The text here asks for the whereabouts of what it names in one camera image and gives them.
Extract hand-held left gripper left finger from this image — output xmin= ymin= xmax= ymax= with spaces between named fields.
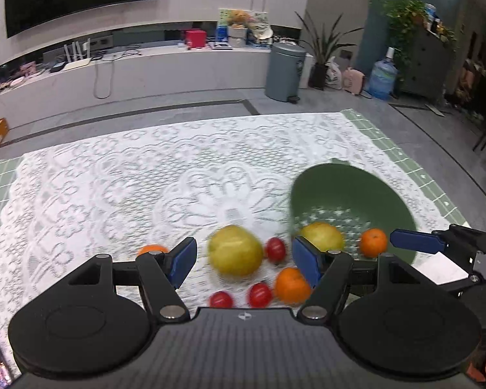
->
xmin=65 ymin=237 xmax=198 ymax=323

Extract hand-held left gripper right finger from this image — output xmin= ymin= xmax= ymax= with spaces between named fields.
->
xmin=292 ymin=236 xmax=430 ymax=322

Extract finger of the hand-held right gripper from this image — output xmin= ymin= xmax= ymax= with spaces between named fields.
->
xmin=390 ymin=229 xmax=450 ymax=254

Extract orange mandarin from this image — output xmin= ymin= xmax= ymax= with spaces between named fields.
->
xmin=274 ymin=267 xmax=313 ymax=304
xmin=138 ymin=244 xmax=169 ymax=257
xmin=359 ymin=229 xmax=389 ymax=258

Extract small yellow pear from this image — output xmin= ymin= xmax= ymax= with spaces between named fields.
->
xmin=300 ymin=222 xmax=346 ymax=252

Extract red cherry tomato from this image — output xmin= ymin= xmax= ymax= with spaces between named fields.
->
xmin=209 ymin=291 xmax=234 ymax=309
xmin=248 ymin=282 xmax=273 ymax=309
xmin=265 ymin=237 xmax=287 ymax=264

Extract large yellow pear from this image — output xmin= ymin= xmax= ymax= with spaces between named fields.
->
xmin=208 ymin=225 xmax=265 ymax=278

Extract green colander bowl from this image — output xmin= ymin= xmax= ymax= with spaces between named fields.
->
xmin=288 ymin=163 xmax=419 ymax=265

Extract white lace tablecloth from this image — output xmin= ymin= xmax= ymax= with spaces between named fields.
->
xmin=0 ymin=112 xmax=462 ymax=373

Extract blue water jug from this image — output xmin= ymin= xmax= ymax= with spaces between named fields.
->
xmin=366 ymin=47 xmax=399 ymax=100

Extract pink backpack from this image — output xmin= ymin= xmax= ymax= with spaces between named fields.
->
xmin=342 ymin=67 xmax=367 ymax=96

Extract grey drawer cabinet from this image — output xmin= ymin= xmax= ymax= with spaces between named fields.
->
xmin=396 ymin=28 xmax=456 ymax=103

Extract white plastic bag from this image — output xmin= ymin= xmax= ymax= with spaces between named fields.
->
xmin=325 ymin=56 xmax=343 ymax=90

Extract grey pedal trash bin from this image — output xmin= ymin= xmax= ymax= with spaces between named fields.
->
xmin=265 ymin=42 xmax=307 ymax=103

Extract long grey media console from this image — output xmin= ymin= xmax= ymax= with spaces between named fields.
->
xmin=0 ymin=42 xmax=277 ymax=108

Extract potted plant long leaves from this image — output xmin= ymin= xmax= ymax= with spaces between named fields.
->
xmin=295 ymin=11 xmax=364 ymax=90

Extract red box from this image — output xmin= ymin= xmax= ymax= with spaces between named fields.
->
xmin=185 ymin=29 xmax=207 ymax=50

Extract leafy green vine plant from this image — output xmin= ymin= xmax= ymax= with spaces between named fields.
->
xmin=382 ymin=0 xmax=429 ymax=39

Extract white router with antennas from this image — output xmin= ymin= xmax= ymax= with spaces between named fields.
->
xmin=64 ymin=38 xmax=92 ymax=70

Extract box of stuffed toys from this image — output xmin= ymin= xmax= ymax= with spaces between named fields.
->
xmin=216 ymin=7 xmax=274 ymax=48

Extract black hanging cable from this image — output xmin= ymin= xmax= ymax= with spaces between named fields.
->
xmin=94 ymin=50 xmax=142 ymax=100

